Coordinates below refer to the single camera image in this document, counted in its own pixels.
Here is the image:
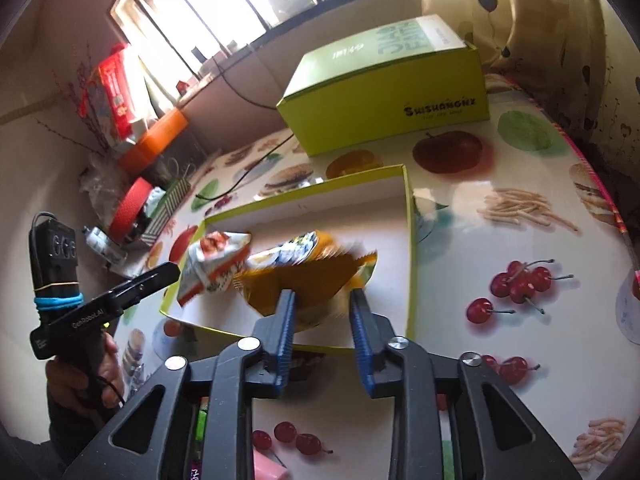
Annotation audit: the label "white and orange snack packet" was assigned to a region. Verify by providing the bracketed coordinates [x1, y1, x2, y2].
[177, 230, 252, 307]

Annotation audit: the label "small white bottle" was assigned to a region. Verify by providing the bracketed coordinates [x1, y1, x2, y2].
[84, 226, 126, 267]

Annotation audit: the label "black cable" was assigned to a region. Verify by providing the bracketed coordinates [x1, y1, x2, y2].
[207, 55, 301, 197]

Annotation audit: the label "person's left forearm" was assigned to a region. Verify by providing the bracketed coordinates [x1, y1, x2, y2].
[10, 400, 118, 480]

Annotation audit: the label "dried flower branches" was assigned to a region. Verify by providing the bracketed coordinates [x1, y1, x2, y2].
[50, 44, 113, 153]

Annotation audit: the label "clear plastic bag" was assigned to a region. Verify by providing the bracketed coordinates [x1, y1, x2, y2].
[79, 152, 132, 222]

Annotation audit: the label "shallow green box tray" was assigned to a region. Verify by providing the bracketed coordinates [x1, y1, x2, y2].
[159, 164, 418, 356]

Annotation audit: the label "red textured box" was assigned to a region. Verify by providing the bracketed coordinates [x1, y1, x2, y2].
[109, 177, 153, 243]

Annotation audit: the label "striped box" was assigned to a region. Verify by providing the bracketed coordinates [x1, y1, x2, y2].
[141, 178, 191, 249]

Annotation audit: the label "window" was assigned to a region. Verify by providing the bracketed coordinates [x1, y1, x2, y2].
[109, 0, 422, 78]

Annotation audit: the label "orange box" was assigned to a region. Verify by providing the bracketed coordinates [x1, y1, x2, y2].
[118, 110, 190, 171]

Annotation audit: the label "heart print curtain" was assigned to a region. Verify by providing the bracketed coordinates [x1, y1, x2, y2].
[419, 0, 640, 161]

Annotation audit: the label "printed fruit tablecloth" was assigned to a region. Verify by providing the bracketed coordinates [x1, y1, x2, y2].
[115, 80, 640, 480]

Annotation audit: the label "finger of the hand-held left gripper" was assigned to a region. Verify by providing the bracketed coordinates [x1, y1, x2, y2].
[106, 261, 182, 312]

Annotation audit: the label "pink jelly cup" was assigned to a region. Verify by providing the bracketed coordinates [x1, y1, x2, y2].
[252, 447, 291, 480]

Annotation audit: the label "person's left hand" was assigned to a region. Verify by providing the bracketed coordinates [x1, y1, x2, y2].
[45, 332, 126, 411]

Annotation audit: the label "red printed gift bag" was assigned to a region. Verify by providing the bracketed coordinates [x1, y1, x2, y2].
[82, 44, 147, 142]

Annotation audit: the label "large green cardboard box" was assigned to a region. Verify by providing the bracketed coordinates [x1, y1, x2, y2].
[276, 14, 492, 157]

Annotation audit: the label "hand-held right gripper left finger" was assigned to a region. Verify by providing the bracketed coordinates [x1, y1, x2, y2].
[70, 289, 301, 480]

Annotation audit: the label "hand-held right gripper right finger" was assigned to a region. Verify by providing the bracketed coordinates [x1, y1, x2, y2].
[349, 290, 583, 480]

